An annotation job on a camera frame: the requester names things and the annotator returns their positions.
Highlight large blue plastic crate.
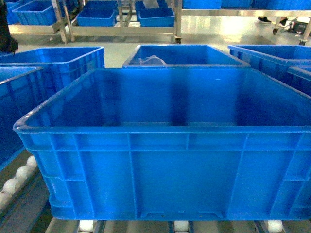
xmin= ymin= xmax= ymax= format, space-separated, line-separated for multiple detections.
xmin=13 ymin=67 xmax=311 ymax=221

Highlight white conveyor roller wheels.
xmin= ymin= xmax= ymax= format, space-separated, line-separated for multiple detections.
xmin=0 ymin=155 xmax=37 ymax=210

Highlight blue crate on rack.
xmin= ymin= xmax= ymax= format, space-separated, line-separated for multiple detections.
xmin=77 ymin=0 xmax=118 ymax=27
xmin=135 ymin=0 xmax=175 ymax=27
xmin=12 ymin=0 xmax=57 ymax=26

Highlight blue crate behind centre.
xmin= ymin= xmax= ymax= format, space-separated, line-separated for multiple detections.
xmin=122 ymin=45 xmax=250 ymax=68

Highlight metal shelf rack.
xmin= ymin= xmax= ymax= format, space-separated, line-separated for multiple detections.
xmin=8 ymin=0 xmax=182 ymax=44

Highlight blue crate on rack right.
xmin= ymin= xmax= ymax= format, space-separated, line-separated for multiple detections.
xmin=135 ymin=0 xmax=175 ymax=27

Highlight blue crate far right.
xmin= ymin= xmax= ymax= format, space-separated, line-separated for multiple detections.
xmin=228 ymin=45 xmax=311 ymax=85

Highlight black shoe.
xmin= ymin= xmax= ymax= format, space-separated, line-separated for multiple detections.
xmin=257 ymin=17 xmax=272 ymax=24

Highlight blue crate near left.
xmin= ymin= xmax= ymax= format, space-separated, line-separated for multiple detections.
xmin=0 ymin=67 xmax=47 ymax=169

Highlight blue crate on rack left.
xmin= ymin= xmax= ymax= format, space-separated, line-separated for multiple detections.
xmin=12 ymin=0 xmax=57 ymax=26

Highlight blue crate far left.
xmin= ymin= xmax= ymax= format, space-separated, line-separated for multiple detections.
xmin=0 ymin=47 xmax=104 ymax=97

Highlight clear plastic bag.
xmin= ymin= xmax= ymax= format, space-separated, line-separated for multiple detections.
xmin=138 ymin=55 xmax=166 ymax=66

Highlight blue crate on rack middle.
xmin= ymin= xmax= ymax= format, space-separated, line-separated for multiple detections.
xmin=77 ymin=0 xmax=118 ymax=27

